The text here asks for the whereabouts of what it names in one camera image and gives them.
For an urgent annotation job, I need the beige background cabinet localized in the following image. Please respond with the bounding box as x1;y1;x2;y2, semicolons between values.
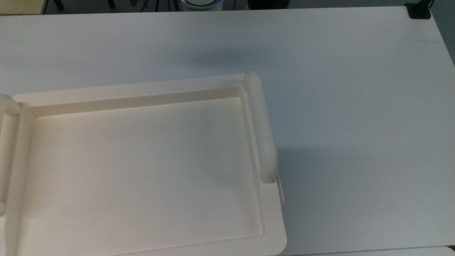
0;0;48;15

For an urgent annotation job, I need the cream plastic serving tray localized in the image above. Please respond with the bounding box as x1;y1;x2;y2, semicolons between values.
0;73;288;256

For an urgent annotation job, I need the black box behind table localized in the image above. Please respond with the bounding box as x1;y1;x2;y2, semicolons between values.
248;0;290;10

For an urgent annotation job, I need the cream rounded carry handle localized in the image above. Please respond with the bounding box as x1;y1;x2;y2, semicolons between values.
243;70;278;184
0;93;22;216

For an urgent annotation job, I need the white drawer handle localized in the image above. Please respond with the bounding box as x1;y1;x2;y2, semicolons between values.
277;174;285;205

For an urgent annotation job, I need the black clamped camera stand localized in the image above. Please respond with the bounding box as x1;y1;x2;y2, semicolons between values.
405;0;432;19

